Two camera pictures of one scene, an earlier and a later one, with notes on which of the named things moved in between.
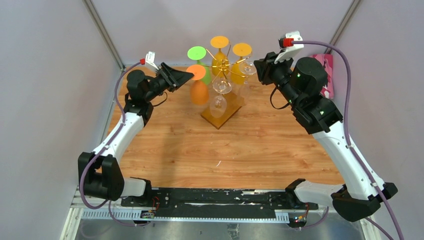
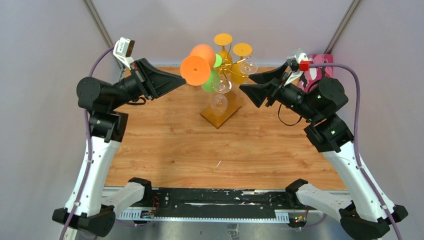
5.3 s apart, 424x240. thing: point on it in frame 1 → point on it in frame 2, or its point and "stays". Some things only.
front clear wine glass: [218, 104] stays
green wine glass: [198, 53] → [214, 74]
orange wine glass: [199, 91] → [196, 68]
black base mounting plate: [220, 199] stays
